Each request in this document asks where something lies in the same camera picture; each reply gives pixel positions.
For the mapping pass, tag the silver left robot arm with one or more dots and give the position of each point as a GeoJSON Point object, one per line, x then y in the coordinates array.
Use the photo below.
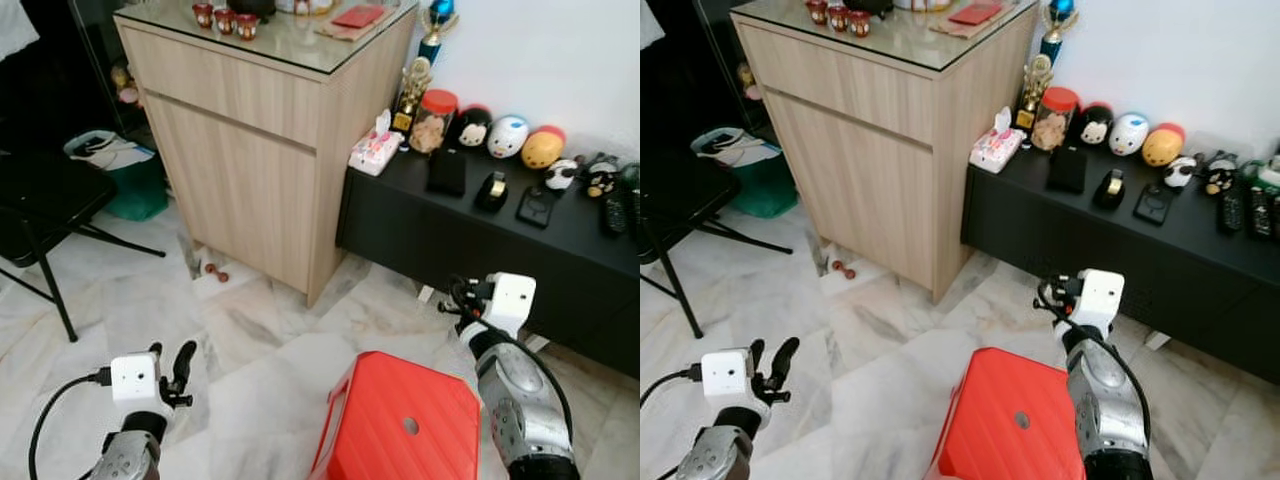
{"type": "Point", "coordinates": [715, 450]}
{"type": "Point", "coordinates": [128, 455]}

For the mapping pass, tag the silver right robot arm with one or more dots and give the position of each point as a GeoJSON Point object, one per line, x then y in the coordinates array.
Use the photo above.
{"type": "Point", "coordinates": [1105, 410]}
{"type": "Point", "coordinates": [520, 410]}

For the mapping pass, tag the black low console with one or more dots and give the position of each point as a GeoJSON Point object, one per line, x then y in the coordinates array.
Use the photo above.
{"type": "Point", "coordinates": [1100, 260]}
{"type": "Point", "coordinates": [470, 260]}

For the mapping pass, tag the small red floor toy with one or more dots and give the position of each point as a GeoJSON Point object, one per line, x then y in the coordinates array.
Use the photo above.
{"type": "Point", "coordinates": [843, 268]}
{"type": "Point", "coordinates": [214, 270]}

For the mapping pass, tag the black and gold tape dispenser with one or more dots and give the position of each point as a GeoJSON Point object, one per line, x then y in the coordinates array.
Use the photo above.
{"type": "Point", "coordinates": [1110, 189]}
{"type": "Point", "coordinates": [491, 191]}

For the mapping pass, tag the flat black device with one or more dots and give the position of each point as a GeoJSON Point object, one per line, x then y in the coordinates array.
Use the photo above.
{"type": "Point", "coordinates": [536, 207]}
{"type": "Point", "coordinates": [1152, 205]}

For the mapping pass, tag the black wallet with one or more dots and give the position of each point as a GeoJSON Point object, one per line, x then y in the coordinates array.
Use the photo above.
{"type": "Point", "coordinates": [446, 172]}
{"type": "Point", "coordinates": [1067, 169]}

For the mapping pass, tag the red plastic stool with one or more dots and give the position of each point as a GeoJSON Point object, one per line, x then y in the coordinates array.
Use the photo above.
{"type": "Point", "coordinates": [1010, 420]}
{"type": "Point", "coordinates": [400, 425]}

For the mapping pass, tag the small panda toy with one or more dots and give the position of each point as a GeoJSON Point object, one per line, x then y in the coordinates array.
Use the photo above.
{"type": "Point", "coordinates": [1180, 171]}
{"type": "Point", "coordinates": [561, 174]}

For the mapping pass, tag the green bin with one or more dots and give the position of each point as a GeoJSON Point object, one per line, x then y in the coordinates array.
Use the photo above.
{"type": "Point", "coordinates": [765, 190]}
{"type": "Point", "coordinates": [140, 195]}

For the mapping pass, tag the pink tissue box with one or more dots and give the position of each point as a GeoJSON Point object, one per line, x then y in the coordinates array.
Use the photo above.
{"type": "Point", "coordinates": [374, 152]}
{"type": "Point", "coordinates": [996, 148]}

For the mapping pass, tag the yellow and red plush toy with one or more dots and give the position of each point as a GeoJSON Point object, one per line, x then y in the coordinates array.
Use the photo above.
{"type": "Point", "coordinates": [543, 149]}
{"type": "Point", "coordinates": [1163, 146]}

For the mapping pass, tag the white plush toy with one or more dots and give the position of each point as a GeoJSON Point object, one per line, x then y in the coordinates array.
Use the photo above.
{"type": "Point", "coordinates": [1130, 133]}
{"type": "Point", "coordinates": [508, 136]}

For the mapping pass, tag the black remote control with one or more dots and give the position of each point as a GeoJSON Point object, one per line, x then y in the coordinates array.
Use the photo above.
{"type": "Point", "coordinates": [1260, 212]}
{"type": "Point", "coordinates": [613, 212]}
{"type": "Point", "coordinates": [1231, 212]}

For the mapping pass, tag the black mouse plush toy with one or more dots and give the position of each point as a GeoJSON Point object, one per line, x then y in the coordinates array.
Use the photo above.
{"type": "Point", "coordinates": [472, 127]}
{"type": "Point", "coordinates": [1095, 124]}

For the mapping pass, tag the black folding chair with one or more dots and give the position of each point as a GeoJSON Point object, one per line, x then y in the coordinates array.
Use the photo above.
{"type": "Point", "coordinates": [40, 200]}
{"type": "Point", "coordinates": [665, 210]}

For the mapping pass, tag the black and white figure toy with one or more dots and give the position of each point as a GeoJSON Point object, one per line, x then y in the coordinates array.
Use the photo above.
{"type": "Point", "coordinates": [1220, 176]}
{"type": "Point", "coordinates": [601, 178]}

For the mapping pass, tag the red lidded snack jar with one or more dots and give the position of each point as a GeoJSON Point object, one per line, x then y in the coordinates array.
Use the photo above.
{"type": "Point", "coordinates": [434, 122]}
{"type": "Point", "coordinates": [1056, 118]}

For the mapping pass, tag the small gold trophy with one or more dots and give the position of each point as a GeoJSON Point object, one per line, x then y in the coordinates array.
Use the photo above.
{"type": "Point", "coordinates": [1034, 92]}
{"type": "Point", "coordinates": [412, 95]}

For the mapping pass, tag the white printed bag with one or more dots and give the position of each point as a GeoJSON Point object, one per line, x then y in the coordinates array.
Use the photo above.
{"type": "Point", "coordinates": [105, 150]}
{"type": "Point", "coordinates": [735, 146]}

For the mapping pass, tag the light wooden cabinet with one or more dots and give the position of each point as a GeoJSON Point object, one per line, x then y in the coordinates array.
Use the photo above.
{"type": "Point", "coordinates": [250, 150]}
{"type": "Point", "coordinates": [860, 150]}

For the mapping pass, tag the blue ball trophy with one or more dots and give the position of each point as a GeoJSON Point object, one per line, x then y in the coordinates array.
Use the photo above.
{"type": "Point", "coordinates": [1056, 28]}
{"type": "Point", "coordinates": [438, 28]}

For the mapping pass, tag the red packet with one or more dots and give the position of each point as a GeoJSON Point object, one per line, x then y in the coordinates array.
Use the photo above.
{"type": "Point", "coordinates": [975, 12]}
{"type": "Point", "coordinates": [358, 15]}

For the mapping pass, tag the white cloth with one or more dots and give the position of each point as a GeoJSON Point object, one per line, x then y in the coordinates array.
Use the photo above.
{"type": "Point", "coordinates": [649, 18]}
{"type": "Point", "coordinates": [14, 22]}

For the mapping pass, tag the small red cup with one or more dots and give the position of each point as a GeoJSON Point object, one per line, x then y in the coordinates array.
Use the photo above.
{"type": "Point", "coordinates": [817, 11]}
{"type": "Point", "coordinates": [203, 14]}
{"type": "Point", "coordinates": [246, 26]}
{"type": "Point", "coordinates": [860, 23]}
{"type": "Point", "coordinates": [838, 17]}
{"type": "Point", "coordinates": [224, 20]}

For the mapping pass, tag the black teapot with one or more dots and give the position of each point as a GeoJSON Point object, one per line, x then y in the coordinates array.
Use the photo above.
{"type": "Point", "coordinates": [868, 4]}

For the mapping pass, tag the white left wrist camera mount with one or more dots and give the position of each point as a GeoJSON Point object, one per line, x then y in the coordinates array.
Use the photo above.
{"type": "Point", "coordinates": [725, 376]}
{"type": "Point", "coordinates": [133, 382]}

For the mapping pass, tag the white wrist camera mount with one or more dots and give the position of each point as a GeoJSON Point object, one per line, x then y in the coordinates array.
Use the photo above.
{"type": "Point", "coordinates": [133, 382]}
{"type": "Point", "coordinates": [725, 376]}
{"type": "Point", "coordinates": [510, 300]}
{"type": "Point", "coordinates": [1100, 296]}

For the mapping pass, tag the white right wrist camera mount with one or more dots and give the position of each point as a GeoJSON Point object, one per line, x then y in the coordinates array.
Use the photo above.
{"type": "Point", "coordinates": [1100, 296]}
{"type": "Point", "coordinates": [510, 300]}

